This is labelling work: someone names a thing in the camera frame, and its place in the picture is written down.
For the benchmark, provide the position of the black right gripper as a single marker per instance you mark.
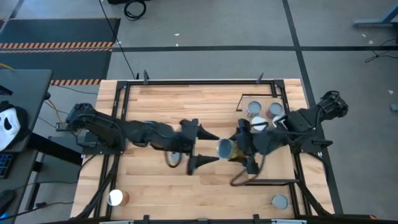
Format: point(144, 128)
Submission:
point(248, 146)

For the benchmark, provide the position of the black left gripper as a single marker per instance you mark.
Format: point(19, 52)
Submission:
point(188, 137)

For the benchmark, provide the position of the orange red label can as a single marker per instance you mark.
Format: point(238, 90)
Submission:
point(225, 148)

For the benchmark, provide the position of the teal orange-slice label can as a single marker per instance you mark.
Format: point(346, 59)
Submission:
point(176, 158)

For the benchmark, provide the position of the white carrot label can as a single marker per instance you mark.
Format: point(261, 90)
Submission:
point(254, 107)

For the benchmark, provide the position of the pink blue label can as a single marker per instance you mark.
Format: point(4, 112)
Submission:
point(275, 109)

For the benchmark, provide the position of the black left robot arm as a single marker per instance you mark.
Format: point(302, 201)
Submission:
point(140, 133)

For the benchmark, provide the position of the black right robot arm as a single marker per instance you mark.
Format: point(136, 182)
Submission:
point(298, 123)

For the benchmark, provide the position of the wooden shelf black legs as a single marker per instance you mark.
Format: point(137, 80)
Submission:
point(280, 168)

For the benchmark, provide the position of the grey tin can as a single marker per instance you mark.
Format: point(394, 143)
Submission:
point(280, 201)

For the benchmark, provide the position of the orange-sided tin can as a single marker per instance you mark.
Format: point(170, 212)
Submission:
point(118, 198)

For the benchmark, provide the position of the small grey floor block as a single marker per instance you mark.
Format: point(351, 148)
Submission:
point(395, 108)

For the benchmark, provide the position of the black hazard-striped floor mat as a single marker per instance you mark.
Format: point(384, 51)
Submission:
point(62, 29)
point(56, 65)

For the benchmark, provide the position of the dark grey desk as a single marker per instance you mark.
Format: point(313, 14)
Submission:
point(28, 90)

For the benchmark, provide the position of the grey metal desk foot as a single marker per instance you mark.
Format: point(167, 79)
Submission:
point(373, 22)

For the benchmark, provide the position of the black backlit keyboard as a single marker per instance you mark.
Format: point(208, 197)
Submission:
point(4, 165)

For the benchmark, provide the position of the black computer mouse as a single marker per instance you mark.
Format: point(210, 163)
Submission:
point(6, 199)

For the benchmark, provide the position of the black metal table frame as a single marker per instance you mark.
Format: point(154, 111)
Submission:
point(202, 82)

